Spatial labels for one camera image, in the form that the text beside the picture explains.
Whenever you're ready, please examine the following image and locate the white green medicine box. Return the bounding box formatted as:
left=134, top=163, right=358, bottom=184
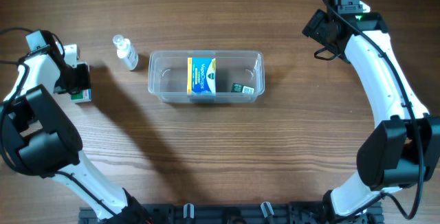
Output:
left=71, top=89, right=92, bottom=103

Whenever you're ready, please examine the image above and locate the small dark green box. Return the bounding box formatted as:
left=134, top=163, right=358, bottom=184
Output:
left=231, top=82, right=255, bottom=94

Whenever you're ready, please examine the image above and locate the blue yellow VapoDrops box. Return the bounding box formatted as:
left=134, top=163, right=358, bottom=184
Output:
left=187, top=58, right=217, bottom=95

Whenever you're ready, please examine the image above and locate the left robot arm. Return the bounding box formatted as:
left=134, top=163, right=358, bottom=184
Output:
left=1, top=54, right=153, bottom=223

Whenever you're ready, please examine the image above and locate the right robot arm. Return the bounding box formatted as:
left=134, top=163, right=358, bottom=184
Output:
left=302, top=10, right=439, bottom=223

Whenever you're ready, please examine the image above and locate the clear plastic container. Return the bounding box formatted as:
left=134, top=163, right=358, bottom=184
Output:
left=148, top=50, right=265, bottom=104

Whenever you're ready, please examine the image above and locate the right black cable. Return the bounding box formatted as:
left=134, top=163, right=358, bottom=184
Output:
left=313, top=0, right=426, bottom=221

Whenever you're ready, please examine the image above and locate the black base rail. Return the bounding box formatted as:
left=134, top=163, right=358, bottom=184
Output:
left=78, top=201, right=385, bottom=224

